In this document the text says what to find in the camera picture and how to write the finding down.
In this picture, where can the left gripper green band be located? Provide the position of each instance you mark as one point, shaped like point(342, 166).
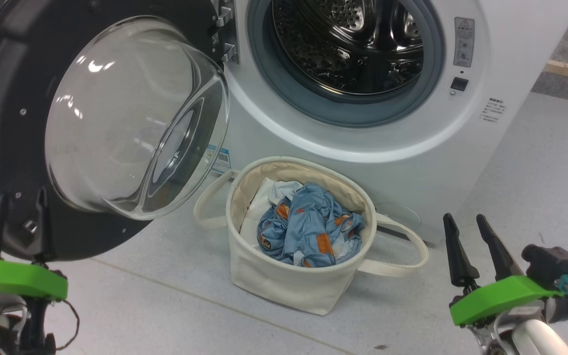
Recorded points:
point(13, 278)

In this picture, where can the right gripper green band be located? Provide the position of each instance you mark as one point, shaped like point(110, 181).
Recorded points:
point(501, 298)

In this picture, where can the round black glass washer door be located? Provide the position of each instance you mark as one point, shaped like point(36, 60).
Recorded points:
point(13, 98)

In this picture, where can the blue patterned garment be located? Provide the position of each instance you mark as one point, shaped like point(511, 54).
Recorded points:
point(308, 227)

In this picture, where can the white garment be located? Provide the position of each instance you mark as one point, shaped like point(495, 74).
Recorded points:
point(257, 212)

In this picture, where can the white front-load washing machine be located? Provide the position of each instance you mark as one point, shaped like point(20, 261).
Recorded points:
point(412, 172)

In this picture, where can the black door latch socket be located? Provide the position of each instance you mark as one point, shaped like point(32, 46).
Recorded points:
point(459, 84)

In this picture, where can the grey rubber door gasket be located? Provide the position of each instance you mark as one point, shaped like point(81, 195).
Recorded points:
point(353, 111)

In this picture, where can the stainless steel washing machine drum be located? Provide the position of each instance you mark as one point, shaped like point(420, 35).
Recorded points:
point(343, 44)

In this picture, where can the metal door hinge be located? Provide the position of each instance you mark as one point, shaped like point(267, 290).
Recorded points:
point(226, 29)

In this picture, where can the cream canvas laundry basket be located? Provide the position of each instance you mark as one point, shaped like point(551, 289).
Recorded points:
point(284, 286)

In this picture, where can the blue energy label sticker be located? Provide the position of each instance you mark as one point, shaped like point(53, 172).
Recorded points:
point(221, 160)

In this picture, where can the grey warning sticker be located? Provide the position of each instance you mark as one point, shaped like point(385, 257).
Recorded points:
point(464, 42)

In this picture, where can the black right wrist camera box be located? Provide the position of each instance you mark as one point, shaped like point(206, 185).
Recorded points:
point(550, 264)

